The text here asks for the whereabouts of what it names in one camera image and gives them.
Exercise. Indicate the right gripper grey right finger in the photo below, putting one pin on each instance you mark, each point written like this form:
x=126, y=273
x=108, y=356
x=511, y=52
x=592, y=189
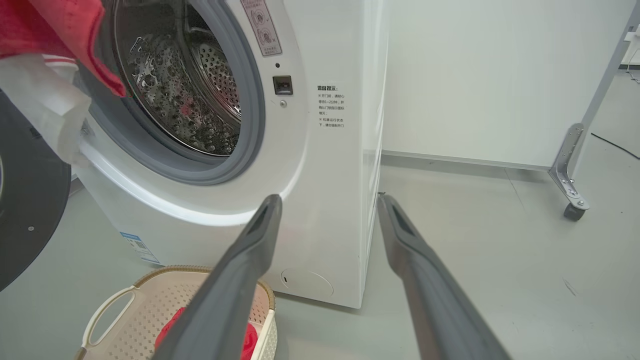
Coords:
x=435, y=300

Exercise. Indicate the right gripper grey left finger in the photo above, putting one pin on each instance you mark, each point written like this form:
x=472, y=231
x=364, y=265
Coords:
x=220, y=300

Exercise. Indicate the red basketball shorts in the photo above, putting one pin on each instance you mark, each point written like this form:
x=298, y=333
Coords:
x=250, y=345

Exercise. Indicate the black round washer door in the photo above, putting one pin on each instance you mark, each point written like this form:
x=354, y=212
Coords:
x=30, y=200

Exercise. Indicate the red basketball jersey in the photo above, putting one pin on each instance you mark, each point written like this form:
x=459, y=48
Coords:
x=50, y=25

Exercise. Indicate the cream perforated laundry basket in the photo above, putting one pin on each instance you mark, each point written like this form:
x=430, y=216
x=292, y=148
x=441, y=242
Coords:
x=145, y=310

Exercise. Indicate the white front-load washing machine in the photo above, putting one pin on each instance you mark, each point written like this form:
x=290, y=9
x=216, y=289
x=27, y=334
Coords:
x=330, y=200

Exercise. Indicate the stainless steel washing machine drum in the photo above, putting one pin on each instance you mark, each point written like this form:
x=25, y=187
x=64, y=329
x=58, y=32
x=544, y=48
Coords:
x=175, y=100

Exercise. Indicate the black door latch socket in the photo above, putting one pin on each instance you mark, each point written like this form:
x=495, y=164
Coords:
x=283, y=85

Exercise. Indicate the round white filter cover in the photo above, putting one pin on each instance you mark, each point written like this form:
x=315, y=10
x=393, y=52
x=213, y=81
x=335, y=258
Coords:
x=307, y=283

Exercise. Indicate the blue white energy label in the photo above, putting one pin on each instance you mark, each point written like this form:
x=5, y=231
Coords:
x=140, y=247

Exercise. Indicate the pink grey warning sticker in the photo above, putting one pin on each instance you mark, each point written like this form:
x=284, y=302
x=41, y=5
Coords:
x=262, y=25

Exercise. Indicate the metal partition bracket with caster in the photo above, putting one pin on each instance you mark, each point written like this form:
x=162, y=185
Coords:
x=567, y=170

